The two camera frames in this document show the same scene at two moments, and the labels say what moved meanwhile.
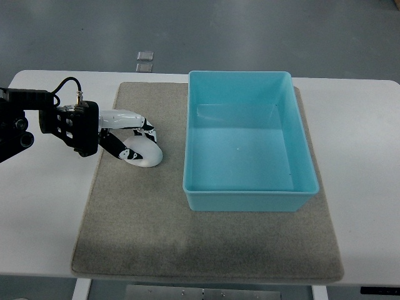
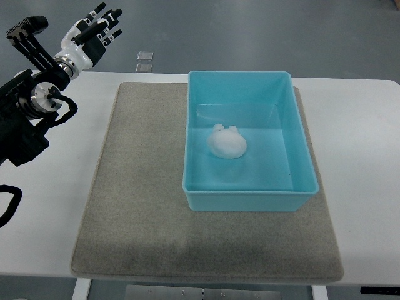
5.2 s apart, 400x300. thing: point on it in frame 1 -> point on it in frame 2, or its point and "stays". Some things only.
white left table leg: x=82 y=289 stays
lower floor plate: x=144 y=68 stays
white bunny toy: x=151 y=153 -> x=228 y=142
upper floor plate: x=145 y=55 stays
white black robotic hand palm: x=117 y=119 -> x=84 y=55
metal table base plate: x=162 y=292 stays
